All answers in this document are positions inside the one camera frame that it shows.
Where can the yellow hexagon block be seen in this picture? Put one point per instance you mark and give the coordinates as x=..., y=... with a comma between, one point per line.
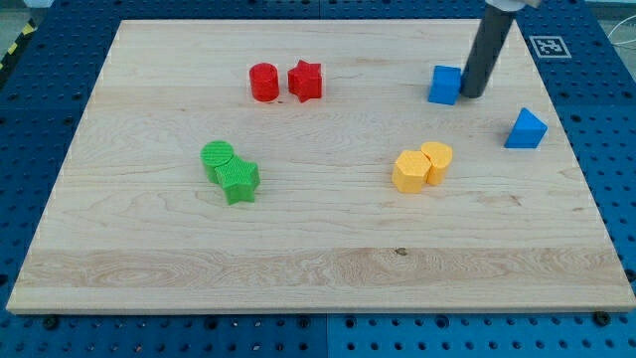
x=410, y=171

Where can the white fiducial marker tag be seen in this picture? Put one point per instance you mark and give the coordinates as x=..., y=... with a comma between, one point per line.
x=550, y=47

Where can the yellow rounded block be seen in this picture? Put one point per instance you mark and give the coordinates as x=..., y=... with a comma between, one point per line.
x=440, y=156

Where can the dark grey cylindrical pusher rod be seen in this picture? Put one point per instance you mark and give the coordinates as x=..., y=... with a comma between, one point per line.
x=488, y=42

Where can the red star block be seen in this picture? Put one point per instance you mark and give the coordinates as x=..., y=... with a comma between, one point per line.
x=305, y=80

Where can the green star block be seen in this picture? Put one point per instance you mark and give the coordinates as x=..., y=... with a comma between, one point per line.
x=238, y=179

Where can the blue cube block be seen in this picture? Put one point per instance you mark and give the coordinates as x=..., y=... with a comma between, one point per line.
x=445, y=85

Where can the green cylinder block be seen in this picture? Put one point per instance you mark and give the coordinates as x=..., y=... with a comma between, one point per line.
x=215, y=154

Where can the red cylinder block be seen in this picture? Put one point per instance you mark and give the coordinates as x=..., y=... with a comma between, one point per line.
x=264, y=84

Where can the light wooden board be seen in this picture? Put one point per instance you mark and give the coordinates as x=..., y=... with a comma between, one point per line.
x=134, y=226

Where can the yellow black hazard tape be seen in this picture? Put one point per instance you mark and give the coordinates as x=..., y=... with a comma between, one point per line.
x=18, y=47

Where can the blue triangle block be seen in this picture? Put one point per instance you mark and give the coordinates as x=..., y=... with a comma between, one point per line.
x=527, y=132

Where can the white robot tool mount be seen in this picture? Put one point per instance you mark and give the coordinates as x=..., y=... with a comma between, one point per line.
x=513, y=5

